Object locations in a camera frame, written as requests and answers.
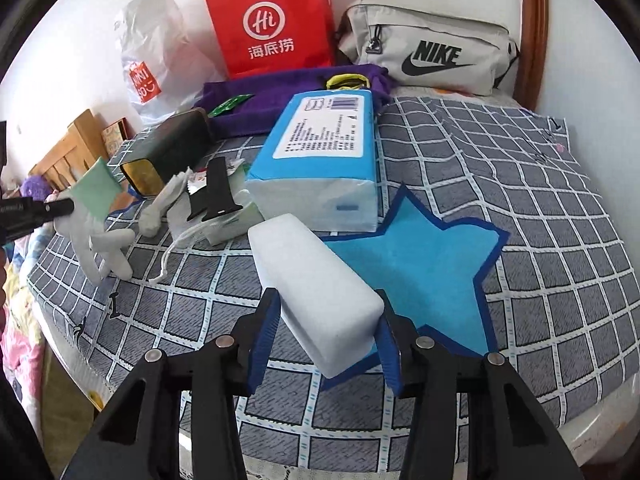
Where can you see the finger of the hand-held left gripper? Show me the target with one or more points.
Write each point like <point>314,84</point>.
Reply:
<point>30,212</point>

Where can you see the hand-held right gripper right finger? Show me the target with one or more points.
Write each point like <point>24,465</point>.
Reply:
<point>387,355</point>

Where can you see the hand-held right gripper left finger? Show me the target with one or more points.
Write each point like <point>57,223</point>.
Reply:
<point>262,340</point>

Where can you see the light green cloth square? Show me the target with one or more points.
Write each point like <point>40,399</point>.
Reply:
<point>97,185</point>

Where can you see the white foam block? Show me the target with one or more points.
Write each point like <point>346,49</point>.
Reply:
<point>310,280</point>

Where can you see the white glove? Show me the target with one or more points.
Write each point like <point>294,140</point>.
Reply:
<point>107,245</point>

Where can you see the small green tissue pack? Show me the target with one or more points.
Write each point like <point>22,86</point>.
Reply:
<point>235,225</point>

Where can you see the purple cloth tray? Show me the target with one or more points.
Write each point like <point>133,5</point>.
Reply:
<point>260,105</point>

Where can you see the wooden chair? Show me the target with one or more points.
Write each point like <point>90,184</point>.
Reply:
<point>65,155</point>

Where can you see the blue star felt mat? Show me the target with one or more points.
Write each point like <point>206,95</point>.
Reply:
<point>425,270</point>

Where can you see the floral blanket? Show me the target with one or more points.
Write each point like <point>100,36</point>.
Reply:
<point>20,320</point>

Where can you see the patterned small box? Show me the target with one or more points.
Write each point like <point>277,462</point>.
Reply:
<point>115,137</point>

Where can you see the black box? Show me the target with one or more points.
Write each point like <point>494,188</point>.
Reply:
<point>170,145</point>

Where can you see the grey checked bed sheet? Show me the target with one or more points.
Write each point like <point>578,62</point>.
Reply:
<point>525,240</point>

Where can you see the large blue tissue pack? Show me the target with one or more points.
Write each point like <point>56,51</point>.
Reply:
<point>320,145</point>

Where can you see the white plastic bag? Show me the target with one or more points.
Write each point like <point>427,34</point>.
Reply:
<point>165,60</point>

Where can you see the green packet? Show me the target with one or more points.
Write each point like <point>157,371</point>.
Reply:
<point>230,105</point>

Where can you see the yellow and black item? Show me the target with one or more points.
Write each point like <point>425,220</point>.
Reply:
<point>347,81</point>

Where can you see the grey waist bag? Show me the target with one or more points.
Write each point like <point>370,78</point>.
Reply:
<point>425,35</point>

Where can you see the wooden headboard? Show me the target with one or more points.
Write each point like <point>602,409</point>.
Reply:
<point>532,35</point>

